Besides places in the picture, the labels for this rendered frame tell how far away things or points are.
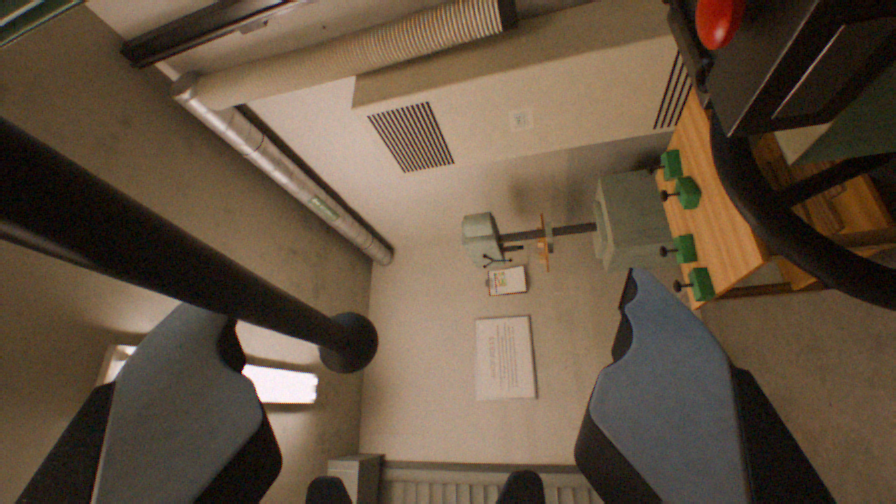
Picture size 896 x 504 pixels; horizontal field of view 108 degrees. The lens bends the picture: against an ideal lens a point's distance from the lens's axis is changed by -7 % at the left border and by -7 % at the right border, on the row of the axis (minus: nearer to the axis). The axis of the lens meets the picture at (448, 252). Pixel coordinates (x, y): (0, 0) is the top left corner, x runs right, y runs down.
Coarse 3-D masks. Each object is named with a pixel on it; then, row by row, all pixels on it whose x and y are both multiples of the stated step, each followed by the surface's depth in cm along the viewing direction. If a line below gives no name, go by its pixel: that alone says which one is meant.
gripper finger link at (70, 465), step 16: (112, 384) 7; (96, 400) 7; (80, 416) 6; (96, 416) 6; (64, 432) 6; (80, 432) 6; (96, 432) 6; (64, 448) 6; (80, 448) 6; (96, 448) 6; (48, 464) 6; (64, 464) 6; (80, 464) 6; (96, 464) 6; (32, 480) 5; (48, 480) 5; (64, 480) 5; (80, 480) 5; (32, 496) 5; (48, 496) 5; (64, 496) 5; (80, 496) 5
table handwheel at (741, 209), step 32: (736, 160) 27; (864, 160) 25; (736, 192) 27; (768, 192) 26; (800, 192) 26; (768, 224) 26; (800, 224) 25; (800, 256) 25; (832, 256) 23; (864, 288) 23
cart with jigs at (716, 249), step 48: (672, 144) 141; (768, 144) 133; (672, 192) 148; (720, 192) 109; (864, 192) 94; (720, 240) 113; (864, 240) 88; (720, 288) 116; (768, 288) 131; (816, 288) 127
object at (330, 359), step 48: (0, 144) 4; (0, 192) 4; (48, 192) 4; (96, 192) 5; (48, 240) 5; (96, 240) 5; (144, 240) 6; (192, 240) 7; (144, 288) 7; (192, 288) 7; (240, 288) 9; (288, 336) 13; (336, 336) 16
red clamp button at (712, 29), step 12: (708, 0) 14; (720, 0) 14; (732, 0) 13; (744, 0) 14; (696, 12) 16; (708, 12) 15; (720, 12) 14; (732, 12) 14; (696, 24) 16; (708, 24) 15; (720, 24) 14; (732, 24) 14; (708, 36) 15; (720, 36) 14; (732, 36) 14; (708, 48) 16
